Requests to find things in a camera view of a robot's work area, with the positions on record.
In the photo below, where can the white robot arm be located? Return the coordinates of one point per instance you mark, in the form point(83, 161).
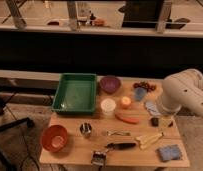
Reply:
point(181, 89)

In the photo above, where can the purple bowl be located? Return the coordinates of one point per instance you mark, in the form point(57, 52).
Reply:
point(110, 84)

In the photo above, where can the orange bowl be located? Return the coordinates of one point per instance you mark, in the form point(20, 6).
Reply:
point(54, 138)

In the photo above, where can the green plastic tray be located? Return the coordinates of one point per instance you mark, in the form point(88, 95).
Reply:
point(75, 94)

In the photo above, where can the orange cup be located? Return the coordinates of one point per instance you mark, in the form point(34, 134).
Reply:
point(125, 102)

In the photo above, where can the blue cup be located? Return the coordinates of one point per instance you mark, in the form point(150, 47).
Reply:
point(140, 93)

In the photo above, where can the bunch of red grapes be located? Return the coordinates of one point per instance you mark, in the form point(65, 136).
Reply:
point(146, 85)

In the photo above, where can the small metal cup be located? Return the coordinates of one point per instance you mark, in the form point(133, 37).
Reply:
point(86, 130)

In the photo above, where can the metal fork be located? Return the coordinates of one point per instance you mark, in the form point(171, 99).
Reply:
point(109, 133)

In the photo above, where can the wooden table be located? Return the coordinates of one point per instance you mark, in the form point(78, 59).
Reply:
point(79, 150)

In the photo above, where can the light blue cloth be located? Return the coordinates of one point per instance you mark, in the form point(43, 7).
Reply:
point(151, 108)

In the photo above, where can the small black block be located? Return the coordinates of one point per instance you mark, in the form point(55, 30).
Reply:
point(155, 122)

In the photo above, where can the yellow banana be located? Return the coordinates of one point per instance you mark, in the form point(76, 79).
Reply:
point(148, 139)

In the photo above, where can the blue sponge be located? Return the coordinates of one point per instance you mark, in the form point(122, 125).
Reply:
point(170, 152)

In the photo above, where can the black handled spatula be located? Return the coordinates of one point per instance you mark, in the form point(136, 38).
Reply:
point(99, 157)

